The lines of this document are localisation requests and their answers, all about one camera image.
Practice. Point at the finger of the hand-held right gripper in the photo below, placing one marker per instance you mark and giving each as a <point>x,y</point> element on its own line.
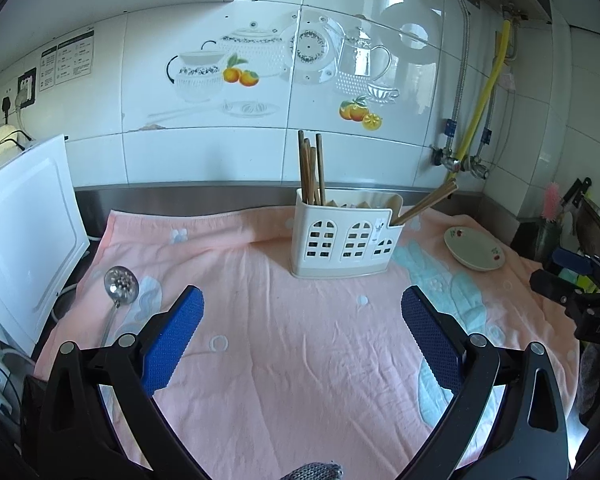
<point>555,285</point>
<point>572,259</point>

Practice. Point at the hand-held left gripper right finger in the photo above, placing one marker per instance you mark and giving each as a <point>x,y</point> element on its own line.
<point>432,340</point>

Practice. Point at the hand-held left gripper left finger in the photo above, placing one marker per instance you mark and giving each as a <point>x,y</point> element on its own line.
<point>172,340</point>

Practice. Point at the white plastic utensil holder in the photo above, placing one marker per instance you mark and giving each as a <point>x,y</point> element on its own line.
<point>330,260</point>

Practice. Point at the group of wooden chopsticks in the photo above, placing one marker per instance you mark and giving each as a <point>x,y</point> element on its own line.
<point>320,170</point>

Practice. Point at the person's right forearm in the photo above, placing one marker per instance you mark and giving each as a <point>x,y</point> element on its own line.
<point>587,375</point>

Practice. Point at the slotted metal skimmer spoon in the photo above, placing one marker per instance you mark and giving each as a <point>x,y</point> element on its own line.
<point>121,285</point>

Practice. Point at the white floral ceramic plate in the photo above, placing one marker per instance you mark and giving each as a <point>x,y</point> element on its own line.
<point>472,250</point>

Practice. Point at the pink printed towel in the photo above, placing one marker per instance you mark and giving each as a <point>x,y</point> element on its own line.
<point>290,360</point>

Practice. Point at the metal water valve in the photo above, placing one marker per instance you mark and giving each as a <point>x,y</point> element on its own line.
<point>447,159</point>
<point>477,166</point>

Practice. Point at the white plastic cutting board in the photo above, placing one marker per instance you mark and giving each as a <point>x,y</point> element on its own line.
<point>25,240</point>

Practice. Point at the grey knitted sweater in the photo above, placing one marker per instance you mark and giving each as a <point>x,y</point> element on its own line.
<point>310,472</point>

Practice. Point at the white wall socket with plug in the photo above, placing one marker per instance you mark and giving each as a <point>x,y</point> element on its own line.
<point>7,105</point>

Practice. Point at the black wall socket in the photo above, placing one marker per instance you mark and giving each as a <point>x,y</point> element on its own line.
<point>27,87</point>

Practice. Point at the instruction wall sticker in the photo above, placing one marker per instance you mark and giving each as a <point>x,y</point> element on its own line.
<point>67,60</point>

